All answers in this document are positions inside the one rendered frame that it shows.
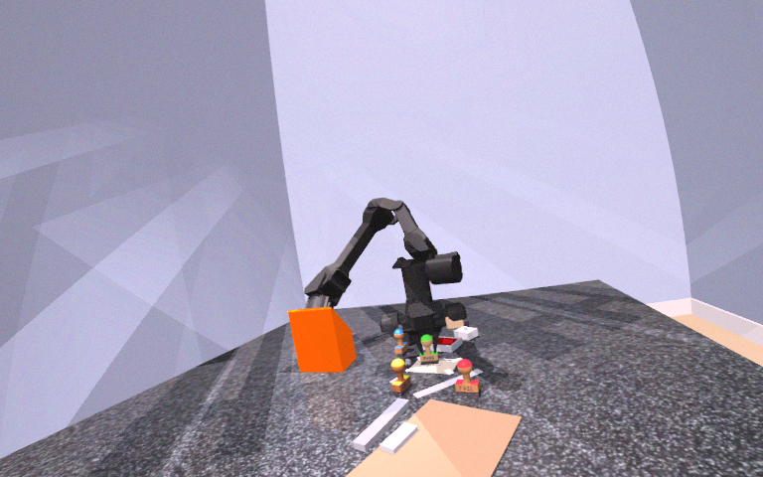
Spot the white flat strip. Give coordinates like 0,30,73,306
414,369,483,398

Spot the white rectangular bar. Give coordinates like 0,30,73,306
353,398,409,452

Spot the wooden rubber stamp with red knob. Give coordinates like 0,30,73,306
455,359,481,397

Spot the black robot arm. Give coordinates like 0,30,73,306
304,198,463,331

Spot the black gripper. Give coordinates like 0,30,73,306
380,285,467,355

